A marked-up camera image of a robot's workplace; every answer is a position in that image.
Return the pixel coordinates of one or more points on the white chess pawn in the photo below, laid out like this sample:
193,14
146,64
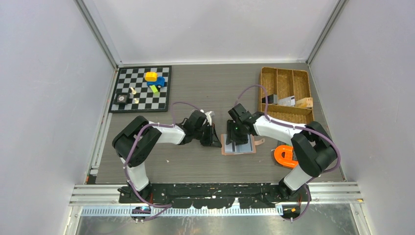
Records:
133,91

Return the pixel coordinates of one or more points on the black white chessboard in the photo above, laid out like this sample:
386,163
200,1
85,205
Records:
148,102

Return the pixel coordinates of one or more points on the aluminium frame rail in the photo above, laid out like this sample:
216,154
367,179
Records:
103,199

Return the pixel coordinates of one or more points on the grey striped credit card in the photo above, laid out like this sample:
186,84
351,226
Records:
230,148

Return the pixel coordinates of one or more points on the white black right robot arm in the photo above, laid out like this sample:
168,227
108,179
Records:
314,149

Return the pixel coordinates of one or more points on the orange horseshoe toy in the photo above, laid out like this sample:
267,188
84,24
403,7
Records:
283,155

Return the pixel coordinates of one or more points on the grey card with stripe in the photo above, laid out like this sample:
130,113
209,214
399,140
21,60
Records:
288,101

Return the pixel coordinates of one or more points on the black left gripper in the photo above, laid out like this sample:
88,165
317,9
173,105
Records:
212,139

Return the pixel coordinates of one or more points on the pink leather card holder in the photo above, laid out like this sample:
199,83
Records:
249,148

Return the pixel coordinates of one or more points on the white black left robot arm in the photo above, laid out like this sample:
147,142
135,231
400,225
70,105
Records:
135,142

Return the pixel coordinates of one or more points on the woven bamboo organizer tray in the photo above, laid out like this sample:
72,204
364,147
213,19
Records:
285,83

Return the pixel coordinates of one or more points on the tan card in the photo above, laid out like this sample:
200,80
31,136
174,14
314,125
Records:
304,103

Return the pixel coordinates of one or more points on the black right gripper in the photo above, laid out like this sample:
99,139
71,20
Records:
230,135

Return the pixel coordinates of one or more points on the yellow toy block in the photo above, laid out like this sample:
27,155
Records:
151,76

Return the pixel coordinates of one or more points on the green toy block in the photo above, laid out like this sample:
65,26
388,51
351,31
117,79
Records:
154,89

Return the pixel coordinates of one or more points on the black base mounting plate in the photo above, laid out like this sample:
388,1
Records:
212,195

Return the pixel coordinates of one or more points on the blue toy car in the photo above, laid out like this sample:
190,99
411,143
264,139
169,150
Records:
159,83

